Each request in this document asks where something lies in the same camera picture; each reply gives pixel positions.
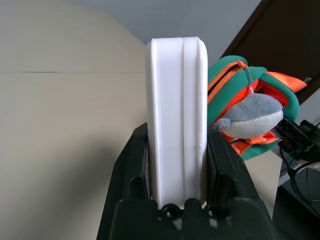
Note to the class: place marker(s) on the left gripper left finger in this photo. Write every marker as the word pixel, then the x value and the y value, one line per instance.
pixel 127 162

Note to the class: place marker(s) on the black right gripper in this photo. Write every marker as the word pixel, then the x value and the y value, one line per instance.
pixel 308 140

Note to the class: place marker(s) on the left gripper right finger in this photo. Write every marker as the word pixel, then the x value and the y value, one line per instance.
pixel 225 170

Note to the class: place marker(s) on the grey white plush shark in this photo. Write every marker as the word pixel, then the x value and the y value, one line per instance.
pixel 252 117

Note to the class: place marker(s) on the white pencil case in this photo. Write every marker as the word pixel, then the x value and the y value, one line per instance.
pixel 175 125

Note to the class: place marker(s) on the orange teal backpack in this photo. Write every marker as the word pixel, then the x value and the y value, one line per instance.
pixel 222 72

